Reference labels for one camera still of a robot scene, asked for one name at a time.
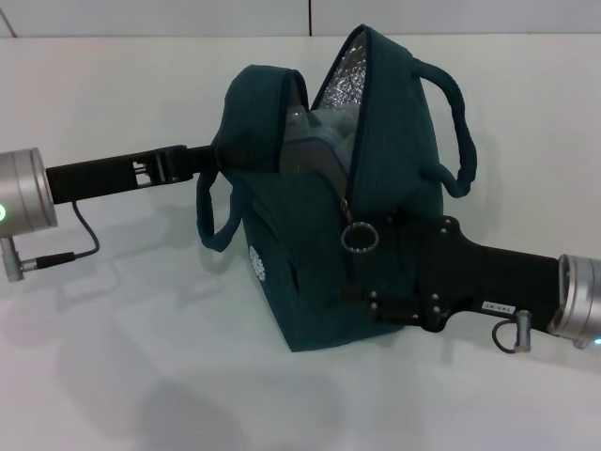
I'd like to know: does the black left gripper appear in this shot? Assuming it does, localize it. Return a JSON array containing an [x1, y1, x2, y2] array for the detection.
[[45, 143, 279, 206]]

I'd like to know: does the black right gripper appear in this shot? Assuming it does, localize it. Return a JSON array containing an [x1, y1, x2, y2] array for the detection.
[[337, 208, 573, 334]]

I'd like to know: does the metal zipper pull ring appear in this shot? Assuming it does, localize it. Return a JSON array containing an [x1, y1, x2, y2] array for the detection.
[[339, 198, 379, 256]]

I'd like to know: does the clear lunch box blue lid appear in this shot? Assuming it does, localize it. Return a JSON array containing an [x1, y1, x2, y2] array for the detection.
[[276, 108, 363, 189]]

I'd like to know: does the dark teal lunch bag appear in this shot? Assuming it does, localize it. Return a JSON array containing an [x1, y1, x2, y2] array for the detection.
[[194, 24, 480, 353]]

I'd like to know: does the grey right gripper cable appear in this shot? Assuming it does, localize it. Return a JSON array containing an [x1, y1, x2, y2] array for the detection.
[[490, 311, 532, 355]]

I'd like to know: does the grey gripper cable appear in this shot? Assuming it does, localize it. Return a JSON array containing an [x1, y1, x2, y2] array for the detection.
[[490, 311, 532, 355], [22, 200, 100, 271]]

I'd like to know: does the grey left gripper cable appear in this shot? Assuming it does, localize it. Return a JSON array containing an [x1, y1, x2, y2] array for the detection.
[[22, 200, 100, 271]]

